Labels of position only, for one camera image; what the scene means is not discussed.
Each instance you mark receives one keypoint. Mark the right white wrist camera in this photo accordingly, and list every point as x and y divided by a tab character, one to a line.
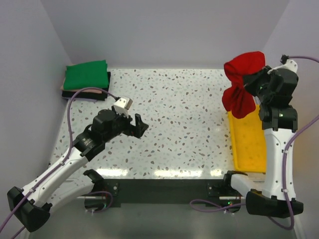
287	63

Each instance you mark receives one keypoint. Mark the green folded t shirt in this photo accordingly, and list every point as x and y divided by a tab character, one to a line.
89	74

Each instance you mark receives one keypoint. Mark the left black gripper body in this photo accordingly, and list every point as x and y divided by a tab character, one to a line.
122	125

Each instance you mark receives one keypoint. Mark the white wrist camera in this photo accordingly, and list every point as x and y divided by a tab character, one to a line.
287	63
122	106

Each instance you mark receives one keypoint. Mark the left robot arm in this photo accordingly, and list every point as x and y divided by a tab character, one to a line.
30	204

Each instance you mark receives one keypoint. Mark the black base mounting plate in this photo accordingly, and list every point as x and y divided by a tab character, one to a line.
115	192

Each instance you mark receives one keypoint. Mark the red t shirt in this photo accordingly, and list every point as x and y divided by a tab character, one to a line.
236	99

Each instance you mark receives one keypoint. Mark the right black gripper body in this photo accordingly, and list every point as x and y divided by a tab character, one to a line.
257	85

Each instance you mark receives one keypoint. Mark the yellow plastic tray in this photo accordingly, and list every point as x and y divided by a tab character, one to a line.
248	143

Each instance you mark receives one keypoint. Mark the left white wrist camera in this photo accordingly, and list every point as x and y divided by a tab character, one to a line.
122	106

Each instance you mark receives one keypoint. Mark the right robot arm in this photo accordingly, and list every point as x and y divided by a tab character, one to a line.
277	197

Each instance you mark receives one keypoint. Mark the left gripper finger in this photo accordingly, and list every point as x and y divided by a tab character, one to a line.
138	119
139	129

